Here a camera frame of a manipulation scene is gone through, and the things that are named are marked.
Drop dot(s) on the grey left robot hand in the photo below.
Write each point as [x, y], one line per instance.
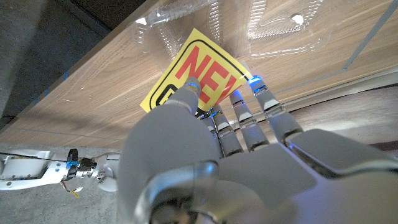
[248, 180]

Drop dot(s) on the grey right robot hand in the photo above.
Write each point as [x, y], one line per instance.
[105, 168]

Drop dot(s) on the yellow new driver bumper sticker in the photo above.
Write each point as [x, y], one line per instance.
[202, 62]

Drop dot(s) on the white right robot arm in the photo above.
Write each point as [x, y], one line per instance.
[28, 171]

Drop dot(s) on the clear plastic clamshell container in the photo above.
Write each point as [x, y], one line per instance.
[280, 31]

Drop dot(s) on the printed sofa backdrop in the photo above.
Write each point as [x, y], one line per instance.
[357, 109]

